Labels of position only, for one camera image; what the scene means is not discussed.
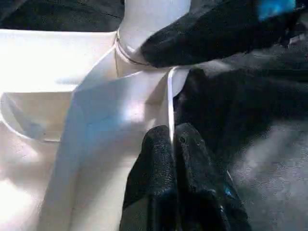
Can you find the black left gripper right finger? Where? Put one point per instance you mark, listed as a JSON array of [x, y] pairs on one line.
[[204, 192]]

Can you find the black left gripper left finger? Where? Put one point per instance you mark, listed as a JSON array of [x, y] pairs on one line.
[[151, 187]]

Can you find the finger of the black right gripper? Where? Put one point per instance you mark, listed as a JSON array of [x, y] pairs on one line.
[[204, 36]]

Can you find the white plastic table leg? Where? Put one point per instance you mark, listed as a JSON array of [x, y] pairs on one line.
[[149, 24]]

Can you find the white plastic table top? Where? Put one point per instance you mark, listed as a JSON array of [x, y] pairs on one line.
[[48, 72]]

